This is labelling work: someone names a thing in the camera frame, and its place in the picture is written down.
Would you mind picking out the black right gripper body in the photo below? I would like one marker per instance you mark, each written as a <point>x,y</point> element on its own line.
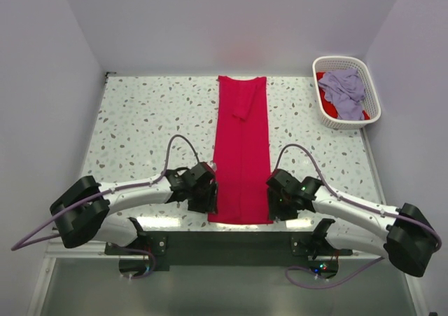
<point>278,206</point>

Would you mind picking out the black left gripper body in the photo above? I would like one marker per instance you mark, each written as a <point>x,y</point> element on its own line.
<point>202,199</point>

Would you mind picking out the crimson red t shirt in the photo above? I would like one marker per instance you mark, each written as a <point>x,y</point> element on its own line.
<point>242,152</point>

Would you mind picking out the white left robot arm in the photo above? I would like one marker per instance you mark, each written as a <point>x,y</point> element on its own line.
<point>90,211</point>

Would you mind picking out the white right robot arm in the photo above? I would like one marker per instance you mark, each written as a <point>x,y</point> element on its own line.
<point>401,235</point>

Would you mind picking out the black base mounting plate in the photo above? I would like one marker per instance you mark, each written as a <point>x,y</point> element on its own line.
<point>135,262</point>

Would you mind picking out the red t shirt in basket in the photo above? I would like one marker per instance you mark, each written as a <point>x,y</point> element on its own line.
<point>329,107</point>

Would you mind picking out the white perforated laundry basket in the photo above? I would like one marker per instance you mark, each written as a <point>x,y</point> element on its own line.
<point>371,102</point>

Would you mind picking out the lavender t shirt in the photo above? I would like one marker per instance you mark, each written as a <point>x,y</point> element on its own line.
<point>344,93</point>

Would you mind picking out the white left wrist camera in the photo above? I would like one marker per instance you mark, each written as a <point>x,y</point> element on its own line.
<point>212,165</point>

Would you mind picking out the aluminium extrusion rail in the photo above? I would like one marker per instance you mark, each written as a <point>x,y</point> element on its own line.
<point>77,251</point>

